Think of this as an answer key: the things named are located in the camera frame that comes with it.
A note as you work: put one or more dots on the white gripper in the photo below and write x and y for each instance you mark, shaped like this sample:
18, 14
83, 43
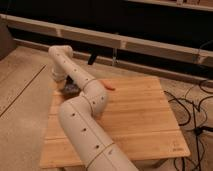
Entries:
58, 77

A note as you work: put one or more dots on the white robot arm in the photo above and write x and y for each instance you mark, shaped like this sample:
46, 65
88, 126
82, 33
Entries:
96, 149

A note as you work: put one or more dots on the black table leg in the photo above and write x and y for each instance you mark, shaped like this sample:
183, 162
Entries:
92, 59

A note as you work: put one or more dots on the orange carrot toy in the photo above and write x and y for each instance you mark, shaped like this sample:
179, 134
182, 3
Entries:
107, 85

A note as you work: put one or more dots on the wooden board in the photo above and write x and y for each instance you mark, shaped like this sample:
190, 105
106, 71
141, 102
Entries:
138, 118

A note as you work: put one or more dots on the grey metal rail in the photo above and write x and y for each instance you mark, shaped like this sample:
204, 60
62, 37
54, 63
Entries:
137, 45

